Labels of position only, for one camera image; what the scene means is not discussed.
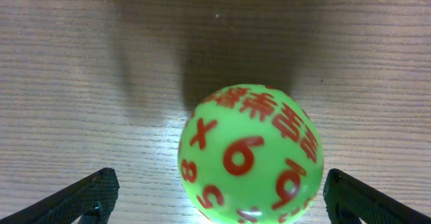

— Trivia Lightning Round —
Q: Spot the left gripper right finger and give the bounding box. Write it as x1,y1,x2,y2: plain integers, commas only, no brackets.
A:
323,168,430,224

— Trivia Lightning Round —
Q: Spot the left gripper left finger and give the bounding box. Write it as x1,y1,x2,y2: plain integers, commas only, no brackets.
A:
1,167,120,224

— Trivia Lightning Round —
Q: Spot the green number ball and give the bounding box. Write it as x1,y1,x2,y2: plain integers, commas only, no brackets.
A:
178,84,324,223

